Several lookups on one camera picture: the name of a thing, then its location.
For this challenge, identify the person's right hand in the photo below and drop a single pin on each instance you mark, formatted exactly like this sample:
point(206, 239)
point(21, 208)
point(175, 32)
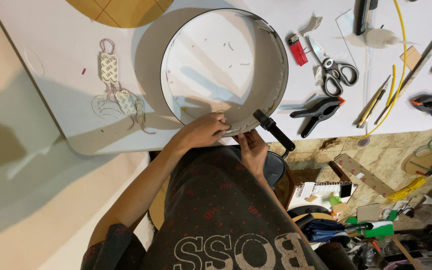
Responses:
point(254, 153)

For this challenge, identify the person's left hand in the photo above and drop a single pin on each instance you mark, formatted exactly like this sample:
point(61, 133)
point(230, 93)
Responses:
point(197, 133)

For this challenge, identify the person's right fingers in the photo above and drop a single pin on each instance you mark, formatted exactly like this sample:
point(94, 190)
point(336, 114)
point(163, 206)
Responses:
point(249, 137)

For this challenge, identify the round white sign casing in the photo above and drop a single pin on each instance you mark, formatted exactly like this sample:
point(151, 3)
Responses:
point(216, 63)

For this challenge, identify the black round stool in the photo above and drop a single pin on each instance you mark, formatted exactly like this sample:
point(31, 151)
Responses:
point(274, 167)

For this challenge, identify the red lighter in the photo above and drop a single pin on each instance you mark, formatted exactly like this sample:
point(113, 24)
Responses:
point(297, 50)

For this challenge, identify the brown cardboard strip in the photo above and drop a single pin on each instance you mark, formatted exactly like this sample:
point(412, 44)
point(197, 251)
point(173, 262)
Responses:
point(364, 174)

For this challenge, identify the folded blue umbrella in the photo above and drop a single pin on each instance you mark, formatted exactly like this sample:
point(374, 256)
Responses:
point(328, 229)

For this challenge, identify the yellow utility knife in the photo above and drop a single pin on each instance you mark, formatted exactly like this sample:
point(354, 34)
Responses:
point(373, 103)

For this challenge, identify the torn paper backing scrap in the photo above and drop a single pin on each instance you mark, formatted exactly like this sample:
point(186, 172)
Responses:
point(312, 24)

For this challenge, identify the clear acrylic strip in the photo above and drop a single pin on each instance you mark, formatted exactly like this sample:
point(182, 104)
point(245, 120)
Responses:
point(348, 32)

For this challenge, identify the short yellow tube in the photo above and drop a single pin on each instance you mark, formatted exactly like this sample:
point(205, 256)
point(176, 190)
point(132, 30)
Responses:
point(391, 84)

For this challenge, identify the white glue bottle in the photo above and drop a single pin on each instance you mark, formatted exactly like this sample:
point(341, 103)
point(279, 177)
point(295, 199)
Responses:
point(381, 37)

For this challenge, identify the black utility knife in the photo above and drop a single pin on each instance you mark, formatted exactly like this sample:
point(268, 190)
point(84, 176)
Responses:
point(364, 17)

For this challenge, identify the heap of floor clutter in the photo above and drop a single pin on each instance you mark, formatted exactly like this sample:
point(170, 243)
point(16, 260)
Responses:
point(388, 232)

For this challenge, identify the round wooden disc with tools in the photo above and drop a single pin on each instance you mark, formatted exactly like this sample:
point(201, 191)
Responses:
point(422, 161)

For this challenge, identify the small cardboard piece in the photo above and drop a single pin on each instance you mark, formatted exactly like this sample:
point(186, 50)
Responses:
point(411, 57)

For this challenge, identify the long metal ruler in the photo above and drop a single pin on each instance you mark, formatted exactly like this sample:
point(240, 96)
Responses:
point(420, 62)

